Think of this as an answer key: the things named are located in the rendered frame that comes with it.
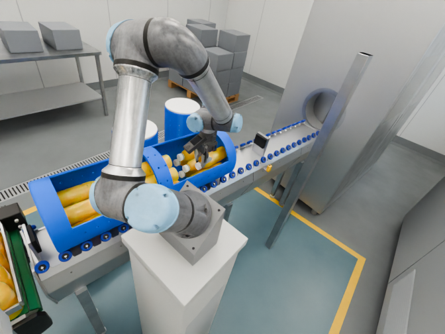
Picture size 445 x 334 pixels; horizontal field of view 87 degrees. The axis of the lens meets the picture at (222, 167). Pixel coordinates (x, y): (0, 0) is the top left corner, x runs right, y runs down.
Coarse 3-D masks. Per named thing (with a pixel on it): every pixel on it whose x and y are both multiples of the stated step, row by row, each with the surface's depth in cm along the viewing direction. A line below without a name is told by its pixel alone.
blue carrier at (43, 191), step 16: (160, 144) 118; (176, 144) 130; (224, 144) 123; (144, 160) 122; (160, 160) 102; (224, 160) 136; (48, 176) 87; (64, 176) 96; (80, 176) 102; (96, 176) 108; (160, 176) 100; (192, 176) 111; (208, 176) 119; (32, 192) 78; (48, 192) 79; (48, 208) 77; (48, 224) 76; (64, 224) 79; (80, 224) 83; (96, 224) 86; (112, 224) 92; (64, 240) 81; (80, 240) 86
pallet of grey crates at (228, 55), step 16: (208, 32) 380; (224, 32) 390; (240, 32) 403; (208, 48) 388; (224, 48) 403; (240, 48) 401; (224, 64) 389; (240, 64) 423; (176, 80) 453; (224, 80) 411; (240, 80) 451; (192, 96) 449; (224, 96) 436
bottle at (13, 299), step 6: (0, 282) 71; (0, 288) 70; (6, 288) 72; (0, 294) 70; (6, 294) 72; (12, 294) 74; (0, 300) 70; (6, 300) 72; (12, 300) 74; (0, 306) 71; (6, 306) 73; (18, 312) 78; (12, 318) 77
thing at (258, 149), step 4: (256, 136) 164; (260, 136) 162; (264, 136) 162; (256, 140) 166; (260, 140) 163; (264, 140) 160; (268, 140) 162; (256, 144) 169; (260, 144) 164; (264, 144) 162; (252, 148) 173; (256, 148) 170; (260, 148) 167; (264, 148) 165; (256, 152) 172; (260, 152) 169; (264, 152) 168
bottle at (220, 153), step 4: (220, 148) 129; (224, 148) 129; (212, 152) 126; (216, 152) 126; (220, 152) 127; (224, 152) 129; (212, 156) 125; (216, 156) 126; (220, 156) 127; (224, 156) 130; (200, 160) 123; (212, 160) 124; (216, 160) 126; (220, 160) 129; (208, 164) 123; (212, 164) 125
